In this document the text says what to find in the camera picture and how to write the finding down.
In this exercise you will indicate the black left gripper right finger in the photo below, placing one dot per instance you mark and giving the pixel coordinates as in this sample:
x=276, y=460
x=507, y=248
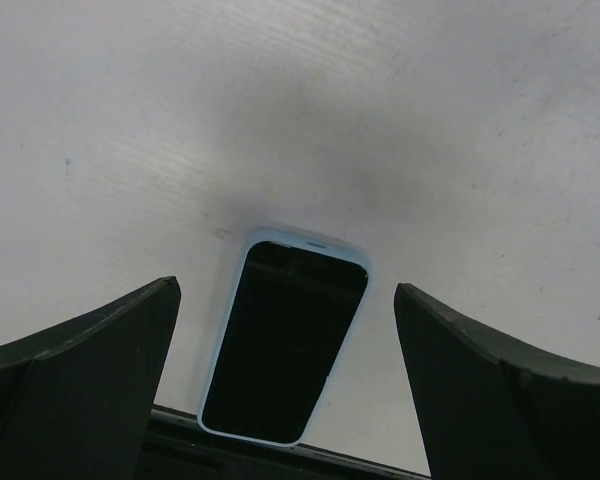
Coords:
x=491, y=406

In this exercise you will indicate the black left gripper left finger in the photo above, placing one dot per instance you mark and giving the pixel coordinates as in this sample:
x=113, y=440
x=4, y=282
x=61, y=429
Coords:
x=75, y=398

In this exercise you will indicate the light blue phone case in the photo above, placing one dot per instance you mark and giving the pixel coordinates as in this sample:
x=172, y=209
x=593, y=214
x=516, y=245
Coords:
x=232, y=310

